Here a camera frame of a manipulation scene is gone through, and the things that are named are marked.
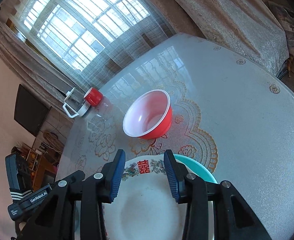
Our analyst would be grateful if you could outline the white floral porcelain plate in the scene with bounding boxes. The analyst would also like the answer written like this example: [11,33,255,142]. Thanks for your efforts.
[103,154,187,239]

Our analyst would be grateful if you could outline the red plastic bowl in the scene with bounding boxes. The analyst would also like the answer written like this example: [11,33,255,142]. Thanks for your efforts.
[123,89,172,140]

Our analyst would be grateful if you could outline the wooden shelf cabinet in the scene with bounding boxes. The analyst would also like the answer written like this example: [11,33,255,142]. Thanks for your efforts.
[11,143,61,191]

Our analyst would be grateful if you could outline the glass electric kettle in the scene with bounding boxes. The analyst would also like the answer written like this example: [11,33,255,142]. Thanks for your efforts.
[62,87,91,118]

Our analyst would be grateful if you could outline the red ceramic mug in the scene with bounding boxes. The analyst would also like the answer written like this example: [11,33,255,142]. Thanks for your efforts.
[84,87,103,107]

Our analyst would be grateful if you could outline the sheer white curtain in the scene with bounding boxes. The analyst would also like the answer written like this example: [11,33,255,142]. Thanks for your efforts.
[6,0,175,89]

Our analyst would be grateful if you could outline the grey patterned curtain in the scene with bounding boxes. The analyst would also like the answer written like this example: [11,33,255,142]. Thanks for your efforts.
[175,0,289,76]

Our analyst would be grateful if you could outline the black wall television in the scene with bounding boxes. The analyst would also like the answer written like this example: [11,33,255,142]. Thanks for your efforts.
[14,84,49,137]

